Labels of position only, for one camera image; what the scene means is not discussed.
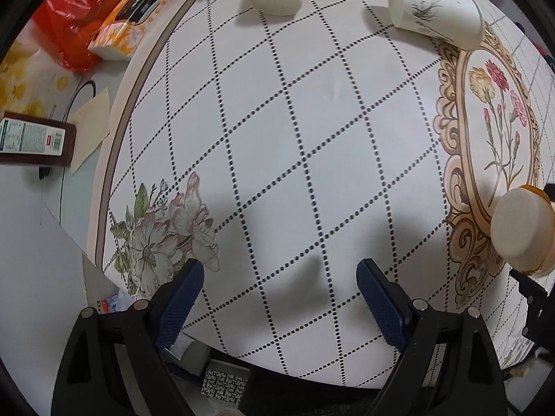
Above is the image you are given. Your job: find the white floral checked tablecloth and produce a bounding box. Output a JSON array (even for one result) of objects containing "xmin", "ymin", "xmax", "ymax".
[{"xmin": 84, "ymin": 0, "xmax": 555, "ymax": 388}]

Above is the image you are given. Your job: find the white paper cup orange print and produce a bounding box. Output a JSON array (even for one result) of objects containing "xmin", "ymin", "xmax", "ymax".
[{"xmin": 490, "ymin": 184, "xmax": 555, "ymax": 278}]

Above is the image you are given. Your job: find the red plastic bag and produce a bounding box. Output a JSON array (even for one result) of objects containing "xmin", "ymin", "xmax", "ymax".
[{"xmin": 39, "ymin": 0, "xmax": 161, "ymax": 74}]

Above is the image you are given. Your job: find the orange tissue pack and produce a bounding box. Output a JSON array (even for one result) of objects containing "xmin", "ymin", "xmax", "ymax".
[{"xmin": 88, "ymin": 0, "xmax": 178, "ymax": 60}]

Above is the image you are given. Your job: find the beige paper envelope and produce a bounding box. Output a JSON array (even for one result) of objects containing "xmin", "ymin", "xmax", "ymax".
[{"xmin": 69, "ymin": 88, "xmax": 112, "ymax": 174}]

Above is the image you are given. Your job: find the blue red packet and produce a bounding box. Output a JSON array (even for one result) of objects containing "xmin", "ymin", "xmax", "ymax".
[{"xmin": 97, "ymin": 295, "xmax": 131, "ymax": 315}]

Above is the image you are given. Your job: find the white paper cup black print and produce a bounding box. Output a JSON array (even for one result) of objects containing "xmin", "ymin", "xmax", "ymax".
[{"xmin": 387, "ymin": 0, "xmax": 485, "ymax": 50}]

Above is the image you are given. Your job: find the thin black cable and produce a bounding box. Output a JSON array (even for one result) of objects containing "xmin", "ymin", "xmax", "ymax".
[{"xmin": 37, "ymin": 80, "xmax": 98, "ymax": 226}]

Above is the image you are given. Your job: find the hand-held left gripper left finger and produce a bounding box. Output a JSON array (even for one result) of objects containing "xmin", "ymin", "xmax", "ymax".
[{"xmin": 51, "ymin": 258, "xmax": 205, "ymax": 416}]

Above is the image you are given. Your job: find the brown box green label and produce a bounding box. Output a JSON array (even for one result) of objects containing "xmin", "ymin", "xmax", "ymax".
[{"xmin": 0, "ymin": 112, "xmax": 78, "ymax": 167}]

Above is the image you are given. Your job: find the yellow floral cloth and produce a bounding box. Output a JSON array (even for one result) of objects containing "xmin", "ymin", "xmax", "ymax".
[{"xmin": 0, "ymin": 39, "xmax": 70, "ymax": 118}]

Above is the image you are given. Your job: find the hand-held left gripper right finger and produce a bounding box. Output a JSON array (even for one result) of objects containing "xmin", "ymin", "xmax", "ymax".
[{"xmin": 356, "ymin": 258, "xmax": 508, "ymax": 416}]

